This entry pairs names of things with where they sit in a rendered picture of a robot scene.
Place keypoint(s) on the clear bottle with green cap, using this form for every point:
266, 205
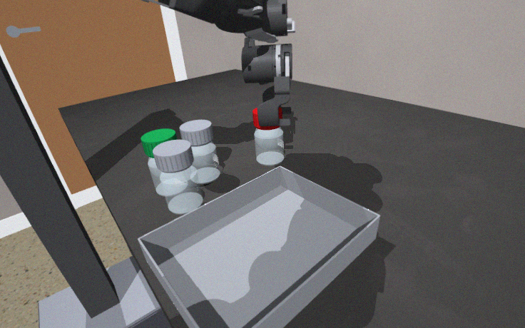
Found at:
149, 141

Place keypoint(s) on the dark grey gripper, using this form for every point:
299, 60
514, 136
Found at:
263, 64

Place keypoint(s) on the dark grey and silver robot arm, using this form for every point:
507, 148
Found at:
239, 16

